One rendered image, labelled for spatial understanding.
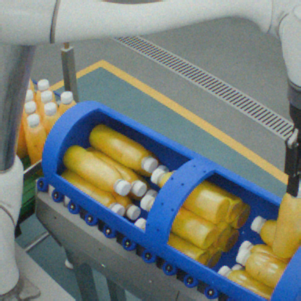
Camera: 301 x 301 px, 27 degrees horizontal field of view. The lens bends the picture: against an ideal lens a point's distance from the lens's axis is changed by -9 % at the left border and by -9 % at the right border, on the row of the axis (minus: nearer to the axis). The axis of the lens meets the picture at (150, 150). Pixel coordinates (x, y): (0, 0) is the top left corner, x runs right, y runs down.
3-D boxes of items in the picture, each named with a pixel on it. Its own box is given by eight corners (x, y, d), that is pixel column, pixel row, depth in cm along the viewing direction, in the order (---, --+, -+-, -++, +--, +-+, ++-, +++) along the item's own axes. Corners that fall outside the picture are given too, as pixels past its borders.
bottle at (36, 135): (33, 162, 220) (24, 115, 207) (52, 161, 220) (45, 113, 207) (31, 176, 214) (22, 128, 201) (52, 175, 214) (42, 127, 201)
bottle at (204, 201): (215, 229, 162) (155, 196, 173) (233, 207, 164) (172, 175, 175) (210, 215, 156) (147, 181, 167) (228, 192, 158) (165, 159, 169)
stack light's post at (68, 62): (96, 251, 307) (66, 52, 236) (90, 247, 309) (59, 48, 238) (102, 247, 309) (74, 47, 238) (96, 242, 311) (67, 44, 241)
